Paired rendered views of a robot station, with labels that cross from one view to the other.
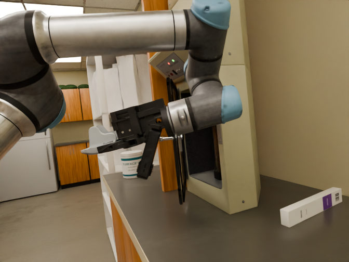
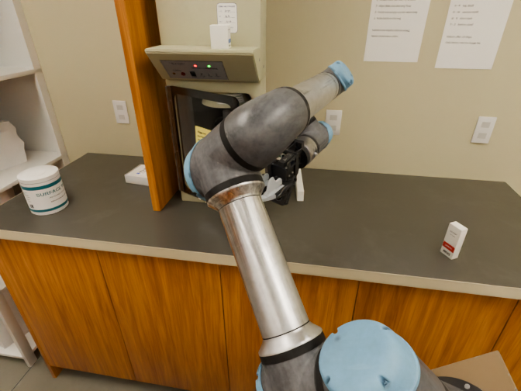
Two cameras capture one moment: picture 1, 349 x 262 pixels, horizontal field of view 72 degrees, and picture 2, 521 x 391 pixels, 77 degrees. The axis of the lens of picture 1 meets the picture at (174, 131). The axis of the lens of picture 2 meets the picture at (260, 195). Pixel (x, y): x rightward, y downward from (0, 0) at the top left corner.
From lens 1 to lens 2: 0.87 m
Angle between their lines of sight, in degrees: 61
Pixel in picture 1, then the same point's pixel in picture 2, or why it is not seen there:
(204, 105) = (322, 141)
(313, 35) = (279, 36)
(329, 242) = (328, 201)
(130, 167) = (54, 195)
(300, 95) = not seen: hidden behind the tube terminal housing
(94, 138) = (271, 187)
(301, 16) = (269, 12)
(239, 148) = not seen: hidden behind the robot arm
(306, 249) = (326, 209)
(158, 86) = (142, 81)
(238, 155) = not seen: hidden behind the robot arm
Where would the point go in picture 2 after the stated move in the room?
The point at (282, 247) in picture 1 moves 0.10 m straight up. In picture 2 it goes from (317, 213) to (319, 190)
